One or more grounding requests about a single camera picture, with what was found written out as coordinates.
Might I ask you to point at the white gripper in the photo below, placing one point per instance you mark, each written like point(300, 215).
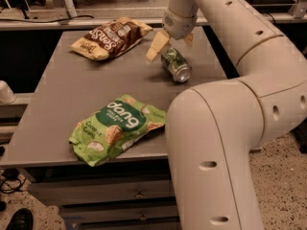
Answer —
point(178, 26)

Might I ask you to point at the green soda can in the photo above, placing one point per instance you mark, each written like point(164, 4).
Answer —
point(176, 64)

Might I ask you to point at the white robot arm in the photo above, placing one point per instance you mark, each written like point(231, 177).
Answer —
point(212, 127)

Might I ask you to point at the brown yellow snack bag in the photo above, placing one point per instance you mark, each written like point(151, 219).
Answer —
point(111, 39)

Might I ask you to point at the green dang chips bag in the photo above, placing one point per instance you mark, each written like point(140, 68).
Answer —
point(116, 127)

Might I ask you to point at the grey drawer cabinet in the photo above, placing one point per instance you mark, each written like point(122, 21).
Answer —
point(73, 88)

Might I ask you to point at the top grey drawer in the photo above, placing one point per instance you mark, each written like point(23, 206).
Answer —
point(101, 190)

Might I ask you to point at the grey drawer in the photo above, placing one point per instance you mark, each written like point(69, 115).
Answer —
point(119, 212)
point(101, 190)
point(146, 225)

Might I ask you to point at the middle grey drawer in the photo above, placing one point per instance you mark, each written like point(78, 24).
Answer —
point(119, 212)

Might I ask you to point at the white paper cup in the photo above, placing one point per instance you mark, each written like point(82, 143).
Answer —
point(6, 94)

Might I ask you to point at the bottom grey drawer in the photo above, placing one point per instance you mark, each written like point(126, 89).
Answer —
point(146, 225)

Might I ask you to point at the black shoe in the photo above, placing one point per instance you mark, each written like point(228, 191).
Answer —
point(22, 219)

